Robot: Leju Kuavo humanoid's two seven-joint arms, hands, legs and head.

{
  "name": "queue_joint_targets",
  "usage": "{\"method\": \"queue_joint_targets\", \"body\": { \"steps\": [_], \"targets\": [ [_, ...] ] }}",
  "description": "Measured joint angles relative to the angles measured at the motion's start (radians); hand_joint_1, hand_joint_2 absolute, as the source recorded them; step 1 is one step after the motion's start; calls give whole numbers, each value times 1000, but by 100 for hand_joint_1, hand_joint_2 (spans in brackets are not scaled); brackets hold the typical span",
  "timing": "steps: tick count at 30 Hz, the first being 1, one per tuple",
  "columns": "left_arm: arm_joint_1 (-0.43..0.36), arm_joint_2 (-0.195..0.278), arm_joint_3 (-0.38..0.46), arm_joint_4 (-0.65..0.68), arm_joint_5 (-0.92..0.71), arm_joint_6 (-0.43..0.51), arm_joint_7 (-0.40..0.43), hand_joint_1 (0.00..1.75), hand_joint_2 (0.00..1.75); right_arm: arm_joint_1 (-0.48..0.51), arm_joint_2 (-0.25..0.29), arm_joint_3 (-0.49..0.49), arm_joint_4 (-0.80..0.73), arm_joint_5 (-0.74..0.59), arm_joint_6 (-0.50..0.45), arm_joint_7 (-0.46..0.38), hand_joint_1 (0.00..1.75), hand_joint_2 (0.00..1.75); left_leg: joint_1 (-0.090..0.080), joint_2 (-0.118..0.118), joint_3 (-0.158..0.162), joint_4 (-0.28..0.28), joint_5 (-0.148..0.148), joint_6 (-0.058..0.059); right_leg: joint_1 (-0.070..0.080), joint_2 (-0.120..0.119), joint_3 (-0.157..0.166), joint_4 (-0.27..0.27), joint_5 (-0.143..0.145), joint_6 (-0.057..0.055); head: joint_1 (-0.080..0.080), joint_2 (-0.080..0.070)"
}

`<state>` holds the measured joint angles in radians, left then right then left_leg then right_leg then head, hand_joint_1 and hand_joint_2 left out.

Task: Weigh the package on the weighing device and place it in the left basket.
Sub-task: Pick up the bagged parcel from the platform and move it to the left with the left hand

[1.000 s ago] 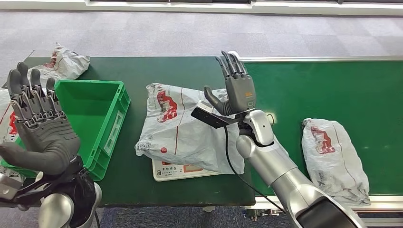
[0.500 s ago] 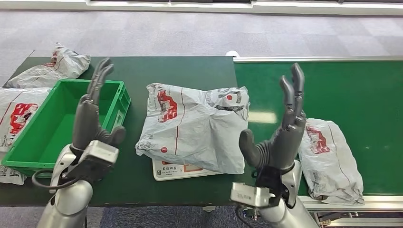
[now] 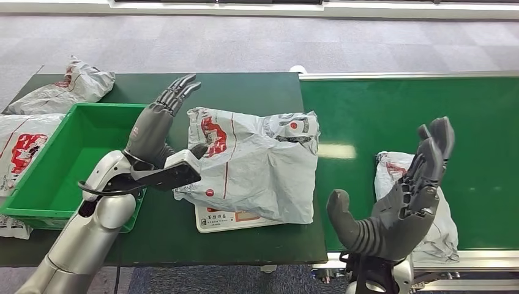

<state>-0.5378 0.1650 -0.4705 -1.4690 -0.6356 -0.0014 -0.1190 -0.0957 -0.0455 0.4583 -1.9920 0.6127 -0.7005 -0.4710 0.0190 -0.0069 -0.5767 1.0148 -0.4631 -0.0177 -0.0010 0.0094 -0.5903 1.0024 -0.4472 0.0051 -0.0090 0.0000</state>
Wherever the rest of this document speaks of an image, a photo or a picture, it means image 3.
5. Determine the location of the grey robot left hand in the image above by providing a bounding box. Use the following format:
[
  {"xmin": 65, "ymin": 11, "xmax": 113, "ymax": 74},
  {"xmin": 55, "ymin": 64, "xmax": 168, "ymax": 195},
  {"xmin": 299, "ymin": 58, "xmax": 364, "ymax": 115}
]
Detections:
[{"xmin": 123, "ymin": 73, "xmax": 209, "ymax": 170}]

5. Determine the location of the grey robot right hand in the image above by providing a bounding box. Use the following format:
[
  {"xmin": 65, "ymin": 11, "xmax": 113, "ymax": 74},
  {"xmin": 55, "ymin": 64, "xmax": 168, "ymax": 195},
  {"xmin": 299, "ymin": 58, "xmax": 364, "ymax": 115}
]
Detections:
[{"xmin": 326, "ymin": 116, "xmax": 456, "ymax": 262}]

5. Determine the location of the large grey courier package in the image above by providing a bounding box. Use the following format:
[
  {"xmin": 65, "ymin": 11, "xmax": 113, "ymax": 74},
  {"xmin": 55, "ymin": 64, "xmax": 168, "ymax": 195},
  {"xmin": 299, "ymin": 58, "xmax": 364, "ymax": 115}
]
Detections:
[{"xmin": 173, "ymin": 107, "xmax": 321, "ymax": 225}]

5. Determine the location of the small grey courier package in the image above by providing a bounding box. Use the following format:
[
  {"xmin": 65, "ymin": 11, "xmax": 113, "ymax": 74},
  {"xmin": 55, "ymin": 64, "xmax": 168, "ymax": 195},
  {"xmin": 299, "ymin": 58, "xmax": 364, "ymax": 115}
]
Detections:
[{"xmin": 373, "ymin": 151, "xmax": 461, "ymax": 265}]

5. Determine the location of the crumpled grey courier package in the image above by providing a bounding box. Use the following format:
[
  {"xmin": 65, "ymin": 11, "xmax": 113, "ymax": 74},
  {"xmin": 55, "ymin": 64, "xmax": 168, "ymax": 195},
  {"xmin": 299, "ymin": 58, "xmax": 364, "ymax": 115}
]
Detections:
[{"xmin": 3, "ymin": 55, "xmax": 116, "ymax": 116}]

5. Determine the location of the green plastic basket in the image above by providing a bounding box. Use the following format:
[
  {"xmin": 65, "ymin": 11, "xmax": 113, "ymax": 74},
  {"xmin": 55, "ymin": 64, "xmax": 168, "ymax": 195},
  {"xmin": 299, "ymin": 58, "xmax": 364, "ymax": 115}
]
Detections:
[{"xmin": 0, "ymin": 102, "xmax": 148, "ymax": 235}]

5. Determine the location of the white weighing scale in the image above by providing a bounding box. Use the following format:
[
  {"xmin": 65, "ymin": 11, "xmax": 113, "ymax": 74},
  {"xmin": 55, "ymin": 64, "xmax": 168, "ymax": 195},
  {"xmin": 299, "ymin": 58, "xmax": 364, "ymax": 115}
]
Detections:
[{"xmin": 194, "ymin": 204, "xmax": 285, "ymax": 235}]

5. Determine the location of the grey package big red print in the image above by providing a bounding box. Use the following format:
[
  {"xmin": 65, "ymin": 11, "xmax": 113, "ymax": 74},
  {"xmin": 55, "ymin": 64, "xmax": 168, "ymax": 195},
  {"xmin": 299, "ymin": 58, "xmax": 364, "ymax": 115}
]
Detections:
[{"xmin": 0, "ymin": 113, "xmax": 67, "ymax": 198}]

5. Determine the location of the flat grey courier package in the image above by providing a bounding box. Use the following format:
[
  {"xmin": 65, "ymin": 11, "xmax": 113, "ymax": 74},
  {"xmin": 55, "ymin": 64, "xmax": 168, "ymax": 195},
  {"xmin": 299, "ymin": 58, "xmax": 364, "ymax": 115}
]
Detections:
[{"xmin": 0, "ymin": 214, "xmax": 34, "ymax": 241}]

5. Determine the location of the green belt conveyor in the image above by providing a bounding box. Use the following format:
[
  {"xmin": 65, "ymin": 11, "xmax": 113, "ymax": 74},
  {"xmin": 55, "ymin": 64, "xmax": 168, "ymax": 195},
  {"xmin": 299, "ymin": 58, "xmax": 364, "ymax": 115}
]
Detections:
[{"xmin": 297, "ymin": 70, "xmax": 519, "ymax": 294}]

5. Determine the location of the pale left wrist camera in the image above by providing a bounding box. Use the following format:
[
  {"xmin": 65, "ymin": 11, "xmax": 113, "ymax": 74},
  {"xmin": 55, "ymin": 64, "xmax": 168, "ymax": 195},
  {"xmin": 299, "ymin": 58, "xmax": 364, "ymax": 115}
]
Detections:
[{"xmin": 106, "ymin": 149, "xmax": 203, "ymax": 193}]

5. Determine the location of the black cable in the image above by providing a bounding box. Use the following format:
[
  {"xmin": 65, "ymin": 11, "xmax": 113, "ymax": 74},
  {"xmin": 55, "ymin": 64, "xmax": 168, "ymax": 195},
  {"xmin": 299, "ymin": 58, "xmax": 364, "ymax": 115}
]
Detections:
[{"xmin": 78, "ymin": 180, "xmax": 141, "ymax": 198}]

